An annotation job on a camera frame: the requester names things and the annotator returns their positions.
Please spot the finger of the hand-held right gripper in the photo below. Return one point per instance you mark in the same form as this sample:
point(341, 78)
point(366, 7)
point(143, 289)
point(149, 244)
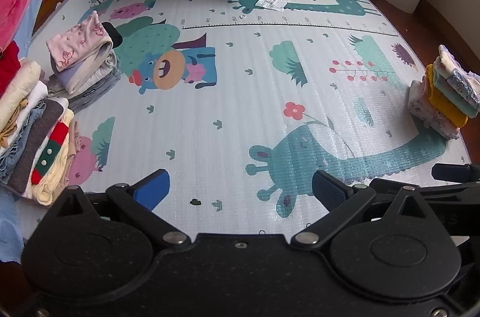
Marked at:
point(446, 189)
point(452, 173)

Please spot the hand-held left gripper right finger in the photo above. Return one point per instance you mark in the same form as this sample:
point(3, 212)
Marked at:
point(330, 191)

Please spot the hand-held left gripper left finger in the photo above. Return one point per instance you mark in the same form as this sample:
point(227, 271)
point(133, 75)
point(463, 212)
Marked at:
point(152, 191)

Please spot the pile of mixed folded clothes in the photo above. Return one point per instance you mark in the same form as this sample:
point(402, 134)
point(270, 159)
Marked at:
point(37, 137)

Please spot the pile of pastel folded clothes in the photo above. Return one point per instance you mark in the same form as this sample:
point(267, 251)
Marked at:
point(80, 51)

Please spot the pale pink folded garment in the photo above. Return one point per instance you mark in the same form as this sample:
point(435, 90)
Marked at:
point(427, 103)

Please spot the teal folded garment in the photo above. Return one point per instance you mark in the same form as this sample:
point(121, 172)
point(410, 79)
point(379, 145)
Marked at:
point(455, 98)

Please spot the white grey floral folded garment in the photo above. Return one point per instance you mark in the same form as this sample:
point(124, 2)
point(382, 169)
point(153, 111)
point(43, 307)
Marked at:
point(463, 81)

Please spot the printed animal play mat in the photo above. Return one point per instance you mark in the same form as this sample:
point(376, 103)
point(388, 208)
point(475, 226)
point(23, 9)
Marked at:
point(243, 114)

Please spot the light blue cloth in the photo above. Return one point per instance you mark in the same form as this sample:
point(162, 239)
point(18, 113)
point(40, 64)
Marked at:
point(9, 227)

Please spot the black rolled cloth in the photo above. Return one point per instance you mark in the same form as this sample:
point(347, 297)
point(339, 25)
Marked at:
point(112, 32)

